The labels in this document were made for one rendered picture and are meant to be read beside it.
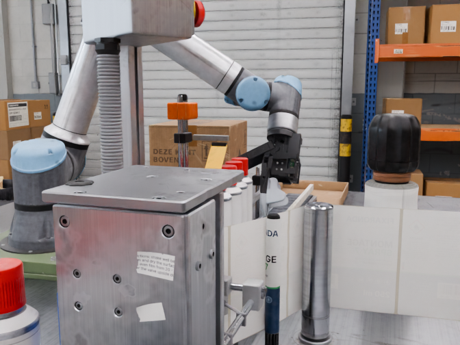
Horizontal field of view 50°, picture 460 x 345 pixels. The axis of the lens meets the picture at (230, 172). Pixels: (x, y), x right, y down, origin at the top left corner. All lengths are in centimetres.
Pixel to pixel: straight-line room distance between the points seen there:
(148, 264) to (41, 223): 84
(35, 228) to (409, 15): 395
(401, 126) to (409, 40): 383
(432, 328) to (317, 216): 25
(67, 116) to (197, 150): 37
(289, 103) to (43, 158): 59
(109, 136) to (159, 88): 482
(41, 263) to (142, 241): 77
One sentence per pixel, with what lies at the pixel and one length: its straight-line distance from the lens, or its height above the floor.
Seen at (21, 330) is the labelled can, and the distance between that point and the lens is 41.
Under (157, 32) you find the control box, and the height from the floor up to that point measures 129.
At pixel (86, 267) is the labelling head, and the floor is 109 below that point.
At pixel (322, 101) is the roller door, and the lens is 517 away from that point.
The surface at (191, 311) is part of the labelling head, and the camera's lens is 34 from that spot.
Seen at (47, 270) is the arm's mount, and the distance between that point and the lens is 110.
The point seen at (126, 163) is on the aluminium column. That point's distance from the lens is 82.
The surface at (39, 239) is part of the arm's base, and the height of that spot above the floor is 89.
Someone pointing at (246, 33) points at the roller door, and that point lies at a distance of 528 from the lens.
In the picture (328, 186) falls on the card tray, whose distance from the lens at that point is 196.
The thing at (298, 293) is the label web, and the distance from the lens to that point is 69.
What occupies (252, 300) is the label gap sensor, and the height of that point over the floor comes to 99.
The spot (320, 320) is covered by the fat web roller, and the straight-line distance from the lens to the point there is 69.
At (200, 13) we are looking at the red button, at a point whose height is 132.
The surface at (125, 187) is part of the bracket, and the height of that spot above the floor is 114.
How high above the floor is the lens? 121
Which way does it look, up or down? 9 degrees down
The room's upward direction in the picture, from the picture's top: straight up
